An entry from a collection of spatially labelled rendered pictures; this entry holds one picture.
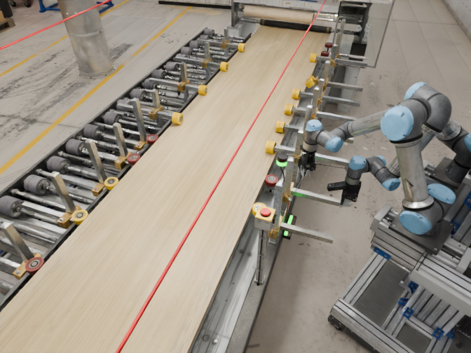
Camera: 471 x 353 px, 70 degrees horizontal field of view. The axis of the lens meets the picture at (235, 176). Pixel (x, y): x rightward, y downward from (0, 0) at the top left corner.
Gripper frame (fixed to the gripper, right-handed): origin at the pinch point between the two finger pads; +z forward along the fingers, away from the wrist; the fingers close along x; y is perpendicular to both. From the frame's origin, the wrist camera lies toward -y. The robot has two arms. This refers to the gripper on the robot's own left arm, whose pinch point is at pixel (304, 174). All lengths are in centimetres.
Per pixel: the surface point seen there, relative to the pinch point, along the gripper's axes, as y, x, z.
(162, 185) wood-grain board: -2, -81, 11
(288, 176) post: 1.6, -9.0, 0.1
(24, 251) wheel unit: 45, -139, 9
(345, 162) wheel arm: -16.0, 28.2, 5.0
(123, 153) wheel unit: -33, -112, 11
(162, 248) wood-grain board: 43, -74, 11
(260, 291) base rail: 54, -26, 31
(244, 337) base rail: 76, -34, 31
